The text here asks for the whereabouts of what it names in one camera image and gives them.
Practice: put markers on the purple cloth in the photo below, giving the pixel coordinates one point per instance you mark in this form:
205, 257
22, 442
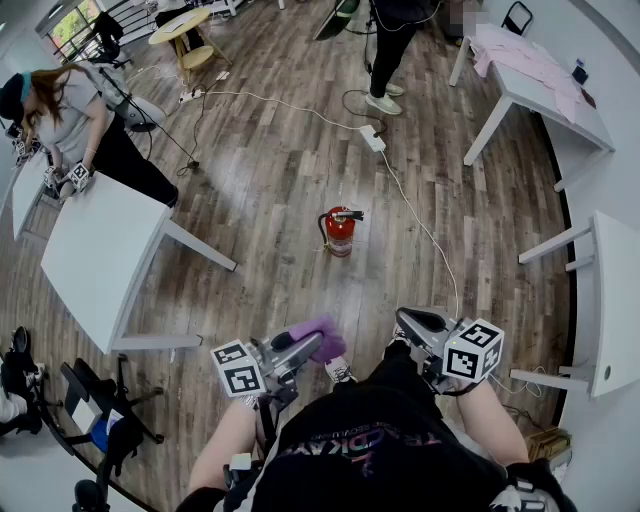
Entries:
327, 340

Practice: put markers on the person's right leg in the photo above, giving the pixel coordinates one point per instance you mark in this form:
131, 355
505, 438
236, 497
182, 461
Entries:
405, 357

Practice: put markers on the dark red wallet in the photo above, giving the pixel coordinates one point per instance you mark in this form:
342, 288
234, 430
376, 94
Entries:
589, 99

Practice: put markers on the small black box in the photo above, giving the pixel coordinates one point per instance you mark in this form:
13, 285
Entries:
580, 75

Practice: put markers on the window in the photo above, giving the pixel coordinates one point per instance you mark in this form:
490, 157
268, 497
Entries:
75, 22

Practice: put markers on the person's right forearm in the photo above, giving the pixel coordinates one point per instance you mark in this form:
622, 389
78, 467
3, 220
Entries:
492, 425

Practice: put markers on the black swivel chair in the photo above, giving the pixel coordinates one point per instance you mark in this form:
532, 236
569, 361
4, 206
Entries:
107, 30

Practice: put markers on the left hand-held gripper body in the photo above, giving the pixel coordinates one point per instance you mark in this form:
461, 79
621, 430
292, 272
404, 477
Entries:
240, 370

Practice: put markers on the person's black shirt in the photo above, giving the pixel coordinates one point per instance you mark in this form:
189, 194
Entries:
375, 450

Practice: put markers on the white power strip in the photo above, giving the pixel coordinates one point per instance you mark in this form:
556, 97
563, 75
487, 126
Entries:
187, 97
372, 138

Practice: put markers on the person's left shoe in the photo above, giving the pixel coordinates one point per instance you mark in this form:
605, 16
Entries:
341, 372

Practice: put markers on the silver wristwatch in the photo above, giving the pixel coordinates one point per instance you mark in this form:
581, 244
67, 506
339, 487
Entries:
250, 402

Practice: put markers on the person's left forearm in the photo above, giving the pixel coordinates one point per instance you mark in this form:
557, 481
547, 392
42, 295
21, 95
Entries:
225, 445

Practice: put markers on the red fire extinguisher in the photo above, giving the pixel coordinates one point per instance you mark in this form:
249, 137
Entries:
340, 235

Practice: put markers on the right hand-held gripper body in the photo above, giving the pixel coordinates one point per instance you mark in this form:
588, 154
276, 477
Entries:
472, 355

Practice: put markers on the black office chair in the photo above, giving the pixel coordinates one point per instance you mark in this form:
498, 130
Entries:
107, 395

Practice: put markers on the white round floor stand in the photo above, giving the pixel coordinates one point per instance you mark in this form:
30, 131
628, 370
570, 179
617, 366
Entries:
150, 112

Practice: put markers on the brown cardboard box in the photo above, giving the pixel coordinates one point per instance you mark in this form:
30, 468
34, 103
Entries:
547, 442

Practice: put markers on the round wooden table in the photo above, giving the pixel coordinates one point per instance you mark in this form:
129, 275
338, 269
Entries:
185, 25

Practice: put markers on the pink cloth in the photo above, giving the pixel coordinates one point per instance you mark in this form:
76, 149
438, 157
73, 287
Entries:
525, 60

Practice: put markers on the dark green chair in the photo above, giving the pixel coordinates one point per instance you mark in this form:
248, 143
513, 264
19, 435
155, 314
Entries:
340, 17

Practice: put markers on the black frame chair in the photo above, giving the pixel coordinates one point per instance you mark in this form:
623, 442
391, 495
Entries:
520, 4

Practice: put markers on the person's right shoe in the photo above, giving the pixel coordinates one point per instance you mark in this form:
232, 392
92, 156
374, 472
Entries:
392, 342

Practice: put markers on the person's shoe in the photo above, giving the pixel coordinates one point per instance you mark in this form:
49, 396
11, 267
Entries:
341, 372
392, 342

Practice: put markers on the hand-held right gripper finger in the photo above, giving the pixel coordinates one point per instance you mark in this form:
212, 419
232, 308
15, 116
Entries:
425, 342
440, 318

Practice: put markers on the white harness clip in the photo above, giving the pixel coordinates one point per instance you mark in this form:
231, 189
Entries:
241, 462

